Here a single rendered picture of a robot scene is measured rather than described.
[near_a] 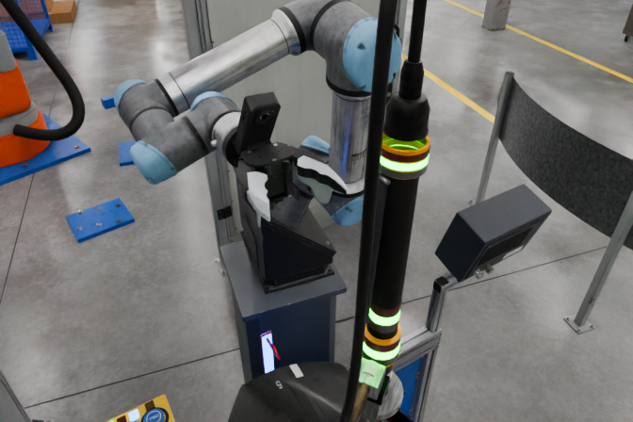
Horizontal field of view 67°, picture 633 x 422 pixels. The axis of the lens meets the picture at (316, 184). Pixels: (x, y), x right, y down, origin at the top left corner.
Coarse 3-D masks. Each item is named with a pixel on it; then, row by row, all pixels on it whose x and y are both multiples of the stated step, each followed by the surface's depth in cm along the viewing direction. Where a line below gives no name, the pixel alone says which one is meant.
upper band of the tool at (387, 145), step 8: (384, 136) 42; (384, 144) 40; (392, 144) 43; (400, 144) 43; (408, 144) 43; (416, 144) 42; (392, 152) 39; (400, 152) 39; (408, 152) 38; (416, 152) 39; (424, 152) 39; (392, 160) 39
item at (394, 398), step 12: (360, 372) 52; (384, 372) 53; (372, 384) 51; (384, 384) 54; (396, 384) 61; (372, 396) 52; (384, 396) 54; (396, 396) 59; (372, 408) 56; (384, 408) 58; (396, 408) 58
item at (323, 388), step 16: (288, 368) 93; (304, 368) 94; (320, 368) 96; (336, 368) 97; (256, 384) 88; (272, 384) 89; (288, 384) 90; (304, 384) 91; (320, 384) 92; (336, 384) 93; (272, 400) 86; (288, 400) 87; (304, 400) 88; (320, 400) 88; (336, 400) 89; (288, 416) 84; (304, 416) 85; (320, 416) 85; (336, 416) 85
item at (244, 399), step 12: (240, 396) 61; (252, 396) 63; (264, 396) 64; (240, 408) 60; (252, 408) 61; (264, 408) 63; (276, 408) 64; (228, 420) 58; (240, 420) 59; (252, 420) 60; (264, 420) 61; (276, 420) 63; (288, 420) 64
